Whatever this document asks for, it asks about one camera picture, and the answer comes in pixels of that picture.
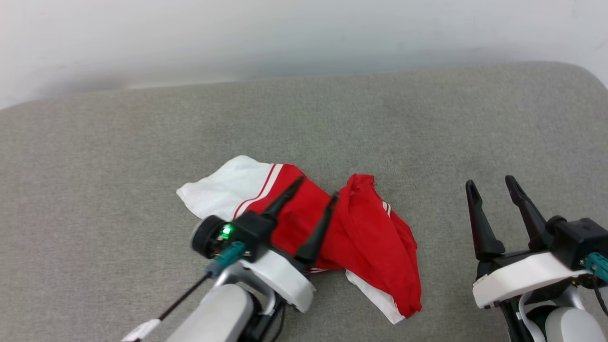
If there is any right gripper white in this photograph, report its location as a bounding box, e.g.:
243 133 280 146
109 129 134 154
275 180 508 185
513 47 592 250
465 175 590 310

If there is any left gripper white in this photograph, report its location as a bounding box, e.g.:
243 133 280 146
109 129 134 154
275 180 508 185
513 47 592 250
239 176 340 314

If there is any red and white jersey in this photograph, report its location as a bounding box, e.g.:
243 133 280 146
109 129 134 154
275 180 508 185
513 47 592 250
176 155 423 325

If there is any grey fabric sofa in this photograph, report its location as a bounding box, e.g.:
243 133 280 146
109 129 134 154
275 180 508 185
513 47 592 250
0 61 608 342

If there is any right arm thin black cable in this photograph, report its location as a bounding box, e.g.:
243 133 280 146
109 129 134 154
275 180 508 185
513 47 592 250
593 279 608 318

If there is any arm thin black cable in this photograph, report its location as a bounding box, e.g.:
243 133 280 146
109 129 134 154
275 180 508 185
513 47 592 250
593 279 608 318
121 272 213 342

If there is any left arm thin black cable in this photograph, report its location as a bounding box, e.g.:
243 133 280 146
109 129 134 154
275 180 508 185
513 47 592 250
121 272 213 342

